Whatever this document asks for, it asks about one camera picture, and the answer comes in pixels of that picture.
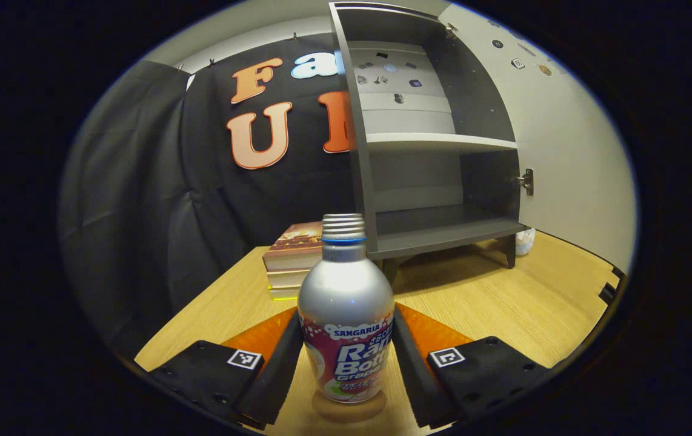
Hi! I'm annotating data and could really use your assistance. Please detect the black backdrop cloth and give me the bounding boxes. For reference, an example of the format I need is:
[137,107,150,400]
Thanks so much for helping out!
[58,33,377,364]

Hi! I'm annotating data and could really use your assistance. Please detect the white cabinet shelf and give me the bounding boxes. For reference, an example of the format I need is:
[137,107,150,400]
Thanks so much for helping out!
[365,132,517,153]

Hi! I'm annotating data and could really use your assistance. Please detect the brown cover book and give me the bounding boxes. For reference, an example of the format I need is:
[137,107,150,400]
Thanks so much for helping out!
[262,222,324,272]

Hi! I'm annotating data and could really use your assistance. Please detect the silver drink bottle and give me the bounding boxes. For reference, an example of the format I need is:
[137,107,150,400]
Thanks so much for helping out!
[298,213,395,405]

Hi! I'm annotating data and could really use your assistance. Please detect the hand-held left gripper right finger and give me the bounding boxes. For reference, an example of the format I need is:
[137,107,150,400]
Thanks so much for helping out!
[391,303,553,429]

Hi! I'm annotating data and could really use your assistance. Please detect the small white object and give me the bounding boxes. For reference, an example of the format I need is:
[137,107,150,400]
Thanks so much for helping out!
[514,228,536,257]

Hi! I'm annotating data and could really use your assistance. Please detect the grey cabinet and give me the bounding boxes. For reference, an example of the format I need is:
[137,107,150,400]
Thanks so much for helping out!
[329,1,534,270]

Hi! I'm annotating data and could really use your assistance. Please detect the beige edged book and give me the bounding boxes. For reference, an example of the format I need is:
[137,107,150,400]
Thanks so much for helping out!
[266,268,305,289]

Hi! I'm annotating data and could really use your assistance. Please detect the round brown coaster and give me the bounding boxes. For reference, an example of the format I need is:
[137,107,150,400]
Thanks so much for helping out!
[311,388,387,423]

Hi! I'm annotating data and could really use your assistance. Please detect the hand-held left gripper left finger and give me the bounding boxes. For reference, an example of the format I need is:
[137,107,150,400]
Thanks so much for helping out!
[146,309,305,431]

